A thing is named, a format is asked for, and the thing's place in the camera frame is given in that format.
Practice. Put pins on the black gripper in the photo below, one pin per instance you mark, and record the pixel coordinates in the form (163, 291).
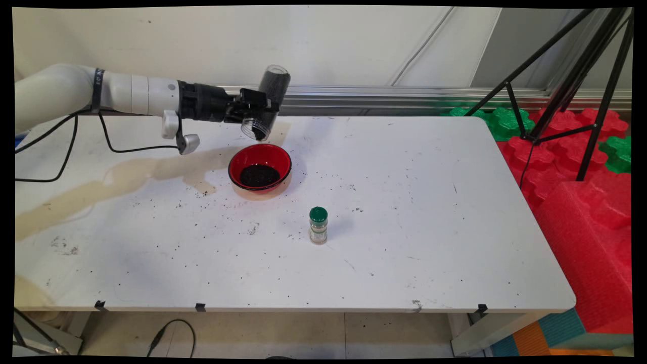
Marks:
(204, 102)

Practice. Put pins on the clear plastic jar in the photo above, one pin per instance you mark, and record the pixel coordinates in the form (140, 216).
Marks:
(277, 83)

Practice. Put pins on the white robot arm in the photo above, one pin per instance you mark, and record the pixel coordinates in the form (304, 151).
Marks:
(126, 93)

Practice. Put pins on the red bowl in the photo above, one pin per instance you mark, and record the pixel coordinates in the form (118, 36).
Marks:
(260, 153)

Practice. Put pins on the black seed pile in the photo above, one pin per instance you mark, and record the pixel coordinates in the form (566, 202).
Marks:
(260, 176)

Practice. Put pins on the green lidded spice bottle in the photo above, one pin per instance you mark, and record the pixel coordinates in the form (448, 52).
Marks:
(318, 222)

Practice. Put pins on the green foam block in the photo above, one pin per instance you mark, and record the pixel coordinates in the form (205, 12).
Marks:
(617, 154)
(505, 124)
(457, 112)

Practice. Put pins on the red foam block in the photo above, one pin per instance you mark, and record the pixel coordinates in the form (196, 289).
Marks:
(551, 162)
(614, 124)

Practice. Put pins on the white table leg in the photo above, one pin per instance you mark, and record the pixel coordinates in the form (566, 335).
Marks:
(480, 338)

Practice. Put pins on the black tripod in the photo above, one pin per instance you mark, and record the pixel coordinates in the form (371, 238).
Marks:
(576, 73)

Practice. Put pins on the orange foam mat tile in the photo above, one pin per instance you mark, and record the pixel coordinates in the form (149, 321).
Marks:
(530, 341)

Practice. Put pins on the red and green foam mats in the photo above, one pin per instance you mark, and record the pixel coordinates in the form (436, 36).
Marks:
(586, 253)

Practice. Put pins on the teal foam mat tile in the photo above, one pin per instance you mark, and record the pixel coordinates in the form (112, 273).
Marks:
(561, 326)

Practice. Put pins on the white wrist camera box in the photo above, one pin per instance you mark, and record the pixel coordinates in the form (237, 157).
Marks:
(189, 144)

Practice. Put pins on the aluminium wall rail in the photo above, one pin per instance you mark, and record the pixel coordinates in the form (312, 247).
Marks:
(379, 96)

